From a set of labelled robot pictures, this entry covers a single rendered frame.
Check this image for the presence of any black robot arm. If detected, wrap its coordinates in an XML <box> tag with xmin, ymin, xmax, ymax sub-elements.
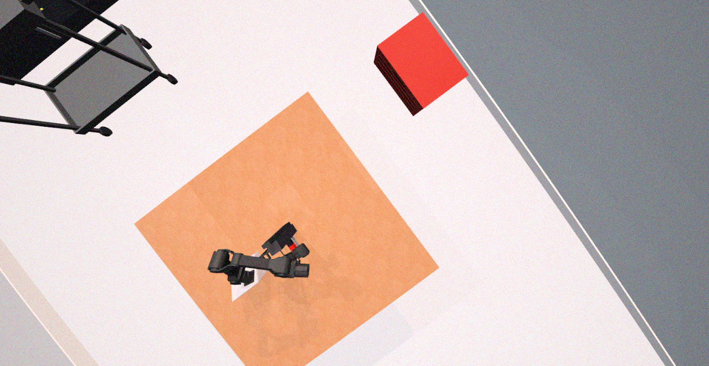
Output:
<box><xmin>207</xmin><ymin>249</ymin><xmax>310</xmax><ymax>287</ymax></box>

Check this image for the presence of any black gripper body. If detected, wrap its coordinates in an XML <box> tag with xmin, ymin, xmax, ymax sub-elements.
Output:
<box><xmin>287</xmin><ymin>243</ymin><xmax>310</xmax><ymax>259</ymax></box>

